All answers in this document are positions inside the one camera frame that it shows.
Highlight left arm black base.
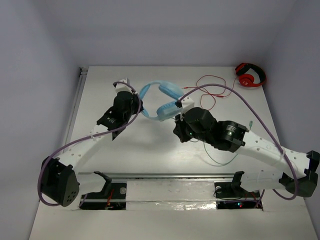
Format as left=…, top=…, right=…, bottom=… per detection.
left=79, top=171, right=127, bottom=211

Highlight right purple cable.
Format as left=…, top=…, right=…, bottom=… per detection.
left=174, top=83, right=301, bottom=201

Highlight purple cable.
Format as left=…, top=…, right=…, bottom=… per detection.
left=37, top=82, right=143, bottom=207
left=174, top=83, right=301, bottom=201

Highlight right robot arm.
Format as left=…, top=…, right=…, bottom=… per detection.
left=173, top=107, right=320, bottom=198

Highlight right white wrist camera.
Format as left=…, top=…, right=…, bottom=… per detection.
left=175, top=96, right=195, bottom=115

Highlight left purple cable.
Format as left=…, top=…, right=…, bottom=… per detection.
left=37, top=82, right=143, bottom=207

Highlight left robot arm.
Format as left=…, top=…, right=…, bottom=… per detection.
left=37, top=90, right=143, bottom=207

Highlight green audio cable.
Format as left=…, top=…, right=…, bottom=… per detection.
left=188, top=120, right=254, bottom=167

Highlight red and black headphones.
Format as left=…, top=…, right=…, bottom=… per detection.
left=235, top=62, right=267, bottom=88

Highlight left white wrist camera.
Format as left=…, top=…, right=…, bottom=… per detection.
left=113, top=78, right=132, bottom=93

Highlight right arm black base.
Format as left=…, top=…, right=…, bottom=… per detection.
left=213, top=171, right=263, bottom=210

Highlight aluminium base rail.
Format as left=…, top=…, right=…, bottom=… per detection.
left=74, top=171, right=266, bottom=211

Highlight light blue headphones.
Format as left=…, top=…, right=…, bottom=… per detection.
left=139, top=80, right=184, bottom=122

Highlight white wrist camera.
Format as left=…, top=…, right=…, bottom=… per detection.
left=175, top=96, right=195, bottom=115
left=113, top=78, right=132, bottom=93

